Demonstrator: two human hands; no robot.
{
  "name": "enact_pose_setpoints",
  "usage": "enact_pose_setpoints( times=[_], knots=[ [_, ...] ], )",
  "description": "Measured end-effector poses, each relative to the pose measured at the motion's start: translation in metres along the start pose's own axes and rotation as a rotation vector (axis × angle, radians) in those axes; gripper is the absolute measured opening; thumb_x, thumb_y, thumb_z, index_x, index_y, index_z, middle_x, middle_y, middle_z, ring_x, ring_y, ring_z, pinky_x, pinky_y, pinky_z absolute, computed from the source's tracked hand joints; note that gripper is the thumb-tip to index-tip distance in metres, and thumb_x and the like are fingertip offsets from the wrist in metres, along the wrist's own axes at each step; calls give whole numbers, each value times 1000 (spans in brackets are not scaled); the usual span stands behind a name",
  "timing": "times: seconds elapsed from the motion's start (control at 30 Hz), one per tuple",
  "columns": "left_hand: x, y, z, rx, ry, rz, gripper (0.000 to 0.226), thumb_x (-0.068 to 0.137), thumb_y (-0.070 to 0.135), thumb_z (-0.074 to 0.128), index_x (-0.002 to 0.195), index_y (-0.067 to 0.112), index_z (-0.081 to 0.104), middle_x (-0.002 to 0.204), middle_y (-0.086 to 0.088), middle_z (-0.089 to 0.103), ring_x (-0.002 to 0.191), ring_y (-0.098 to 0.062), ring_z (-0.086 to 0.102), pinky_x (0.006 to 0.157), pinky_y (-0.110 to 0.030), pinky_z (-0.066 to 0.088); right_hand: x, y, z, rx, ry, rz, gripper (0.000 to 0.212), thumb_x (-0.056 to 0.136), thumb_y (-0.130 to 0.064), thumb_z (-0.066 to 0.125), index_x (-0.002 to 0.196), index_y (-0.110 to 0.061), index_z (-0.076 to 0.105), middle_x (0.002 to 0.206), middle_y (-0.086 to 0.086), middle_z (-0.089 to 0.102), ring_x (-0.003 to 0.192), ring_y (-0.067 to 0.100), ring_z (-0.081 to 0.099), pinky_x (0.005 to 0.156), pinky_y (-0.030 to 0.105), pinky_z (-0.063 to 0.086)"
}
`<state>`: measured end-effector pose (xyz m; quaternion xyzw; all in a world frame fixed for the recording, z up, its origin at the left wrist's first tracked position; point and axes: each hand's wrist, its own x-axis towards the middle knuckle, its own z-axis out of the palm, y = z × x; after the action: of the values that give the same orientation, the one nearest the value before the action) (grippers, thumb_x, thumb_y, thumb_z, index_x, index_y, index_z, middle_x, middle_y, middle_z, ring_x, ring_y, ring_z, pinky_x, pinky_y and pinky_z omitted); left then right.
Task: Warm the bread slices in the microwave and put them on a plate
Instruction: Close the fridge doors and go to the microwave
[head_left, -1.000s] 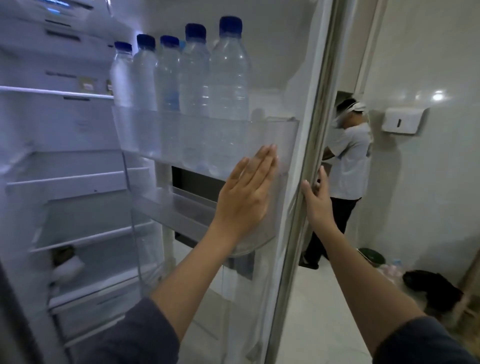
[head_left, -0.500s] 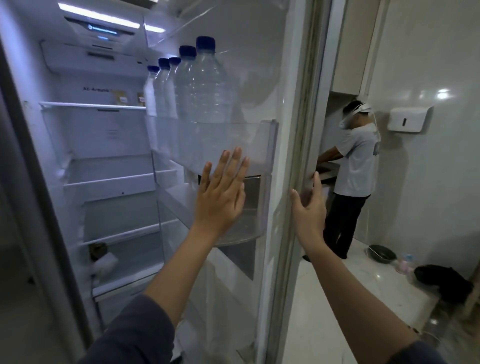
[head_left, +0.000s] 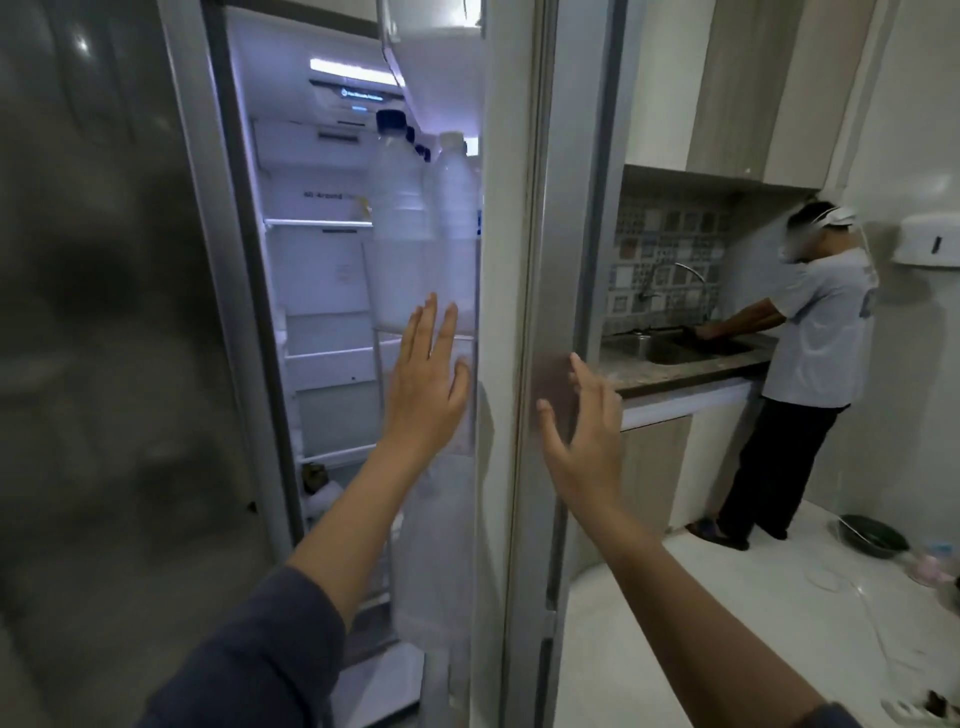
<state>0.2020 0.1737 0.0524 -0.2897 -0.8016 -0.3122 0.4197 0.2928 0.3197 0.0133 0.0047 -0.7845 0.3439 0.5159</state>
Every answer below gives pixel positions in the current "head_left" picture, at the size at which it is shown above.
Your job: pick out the person's left hand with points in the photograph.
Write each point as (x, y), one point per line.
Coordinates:
(427, 390)

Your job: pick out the person's right hand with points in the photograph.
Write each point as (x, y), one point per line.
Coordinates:
(589, 457)

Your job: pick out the silver refrigerator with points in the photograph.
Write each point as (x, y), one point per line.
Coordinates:
(112, 300)

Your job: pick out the person's right forearm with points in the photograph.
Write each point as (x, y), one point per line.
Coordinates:
(675, 615)

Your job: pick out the person's left forearm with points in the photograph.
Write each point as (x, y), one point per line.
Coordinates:
(337, 547)

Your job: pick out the cabinet under sink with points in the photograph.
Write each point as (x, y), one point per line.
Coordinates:
(660, 465)

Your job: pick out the steel sink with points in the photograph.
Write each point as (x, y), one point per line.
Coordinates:
(675, 349)

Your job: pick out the white cap plastic bottle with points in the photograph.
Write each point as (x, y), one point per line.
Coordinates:
(454, 202)

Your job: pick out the blue cap plastic bottle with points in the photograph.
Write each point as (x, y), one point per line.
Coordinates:
(394, 195)

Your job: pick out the curved steel faucet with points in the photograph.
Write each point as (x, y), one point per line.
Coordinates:
(690, 268)

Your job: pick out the green bowl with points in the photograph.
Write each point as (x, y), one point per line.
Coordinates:
(874, 538)

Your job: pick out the white paper dispenser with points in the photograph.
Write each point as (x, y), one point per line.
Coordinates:
(926, 240)

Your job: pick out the beige wall cabinets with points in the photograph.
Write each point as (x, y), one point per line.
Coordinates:
(742, 82)

